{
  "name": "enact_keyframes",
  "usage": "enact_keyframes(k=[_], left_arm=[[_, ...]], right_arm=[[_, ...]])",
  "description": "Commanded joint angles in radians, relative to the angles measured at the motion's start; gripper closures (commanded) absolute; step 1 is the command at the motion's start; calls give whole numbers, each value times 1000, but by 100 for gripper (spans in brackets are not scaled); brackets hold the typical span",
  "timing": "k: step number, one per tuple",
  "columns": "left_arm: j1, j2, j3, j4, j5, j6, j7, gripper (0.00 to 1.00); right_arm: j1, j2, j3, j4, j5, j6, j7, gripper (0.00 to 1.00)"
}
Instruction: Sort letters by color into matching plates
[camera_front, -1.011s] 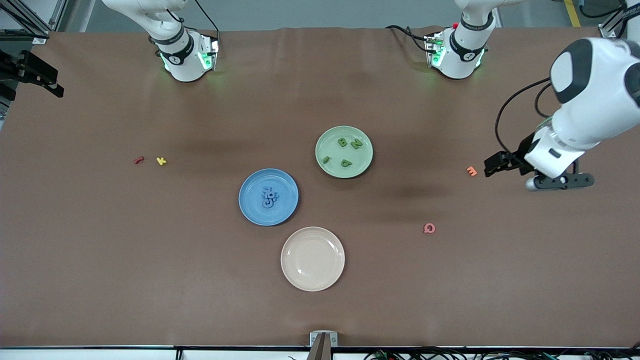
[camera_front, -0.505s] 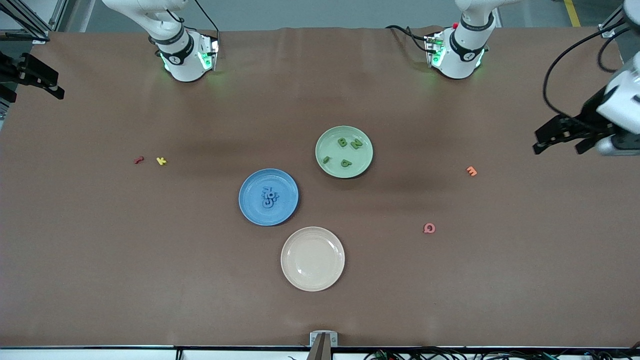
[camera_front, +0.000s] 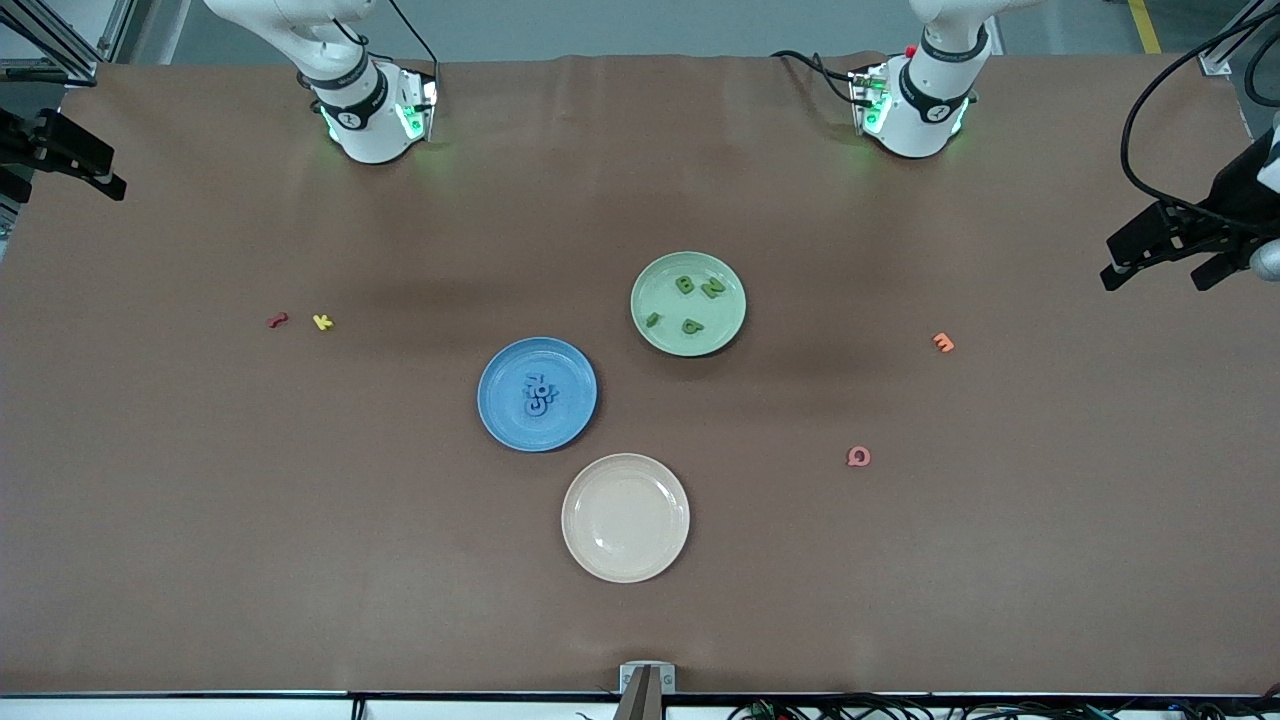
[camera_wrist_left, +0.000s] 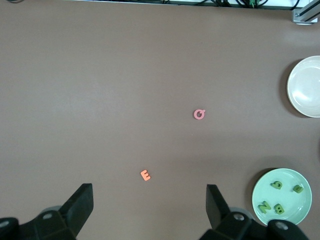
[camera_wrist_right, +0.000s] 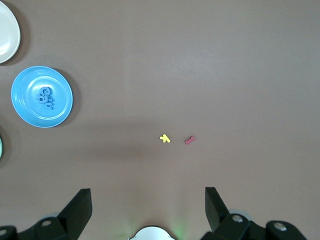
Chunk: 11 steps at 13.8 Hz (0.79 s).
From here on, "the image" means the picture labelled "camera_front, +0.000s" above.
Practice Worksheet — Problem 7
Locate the green plate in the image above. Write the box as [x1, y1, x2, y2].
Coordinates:
[630, 250, 748, 358]

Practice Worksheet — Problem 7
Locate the brown table cover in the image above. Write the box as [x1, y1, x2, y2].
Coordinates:
[0, 52, 1280, 698]

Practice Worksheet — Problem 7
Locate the blue plate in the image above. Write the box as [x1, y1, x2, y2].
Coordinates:
[477, 336, 599, 453]

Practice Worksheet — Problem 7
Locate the beige plate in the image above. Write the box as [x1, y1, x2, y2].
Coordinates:
[561, 453, 691, 584]

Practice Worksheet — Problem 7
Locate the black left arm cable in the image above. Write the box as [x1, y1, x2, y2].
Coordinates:
[1120, 5, 1280, 229]

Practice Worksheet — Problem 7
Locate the aluminium frame profile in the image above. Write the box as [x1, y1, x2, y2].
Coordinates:
[1200, 0, 1263, 76]
[0, 0, 151, 89]

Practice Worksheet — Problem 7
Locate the black right base cable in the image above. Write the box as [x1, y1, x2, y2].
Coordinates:
[385, 0, 442, 86]

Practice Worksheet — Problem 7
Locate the black base cable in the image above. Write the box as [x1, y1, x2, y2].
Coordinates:
[385, 0, 442, 86]
[770, 48, 863, 106]

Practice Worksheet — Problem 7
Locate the black left base cable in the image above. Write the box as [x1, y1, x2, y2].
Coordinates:
[770, 48, 863, 106]

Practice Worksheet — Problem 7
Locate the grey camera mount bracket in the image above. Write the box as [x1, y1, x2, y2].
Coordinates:
[615, 662, 677, 720]

